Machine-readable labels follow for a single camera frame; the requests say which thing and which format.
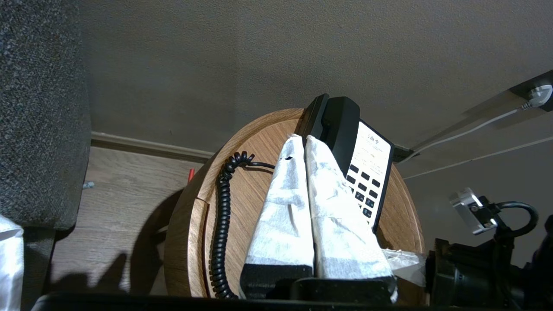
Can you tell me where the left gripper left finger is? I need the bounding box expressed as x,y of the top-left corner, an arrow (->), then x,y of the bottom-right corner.
240,134 -> 315,299

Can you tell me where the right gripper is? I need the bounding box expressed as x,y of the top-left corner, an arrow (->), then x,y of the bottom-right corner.
382,235 -> 525,308

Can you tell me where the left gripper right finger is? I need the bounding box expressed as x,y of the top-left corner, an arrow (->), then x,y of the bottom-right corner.
290,135 -> 398,303

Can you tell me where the black phone base white faceplate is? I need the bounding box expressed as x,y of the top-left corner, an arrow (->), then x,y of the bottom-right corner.
344,120 -> 395,234

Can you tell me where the black phone handset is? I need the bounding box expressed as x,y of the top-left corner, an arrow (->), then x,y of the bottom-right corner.
295,93 -> 361,177

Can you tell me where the round wooden side table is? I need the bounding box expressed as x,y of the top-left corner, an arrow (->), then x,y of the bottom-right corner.
164,108 -> 426,305

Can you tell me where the white power plug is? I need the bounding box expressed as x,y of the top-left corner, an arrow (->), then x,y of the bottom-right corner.
521,85 -> 553,109

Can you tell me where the black power socket strip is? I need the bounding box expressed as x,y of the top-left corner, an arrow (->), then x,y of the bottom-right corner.
509,70 -> 553,113

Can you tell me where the grey upholstered headboard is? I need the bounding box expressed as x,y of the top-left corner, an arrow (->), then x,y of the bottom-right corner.
0,0 -> 92,231

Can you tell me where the white cloth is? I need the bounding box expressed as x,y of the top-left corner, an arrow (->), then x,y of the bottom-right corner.
0,214 -> 25,311

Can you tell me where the black coiled phone cord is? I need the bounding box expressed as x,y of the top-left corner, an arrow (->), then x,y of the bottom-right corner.
210,151 -> 277,300

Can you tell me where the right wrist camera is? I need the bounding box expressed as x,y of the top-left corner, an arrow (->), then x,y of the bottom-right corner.
449,187 -> 499,236

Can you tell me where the black cable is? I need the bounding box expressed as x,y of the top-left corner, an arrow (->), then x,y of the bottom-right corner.
492,201 -> 540,239

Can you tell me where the thin white cable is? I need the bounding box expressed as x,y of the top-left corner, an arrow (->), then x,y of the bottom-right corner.
403,136 -> 553,180

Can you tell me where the white power cable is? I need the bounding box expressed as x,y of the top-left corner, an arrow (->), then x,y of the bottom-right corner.
395,106 -> 525,165

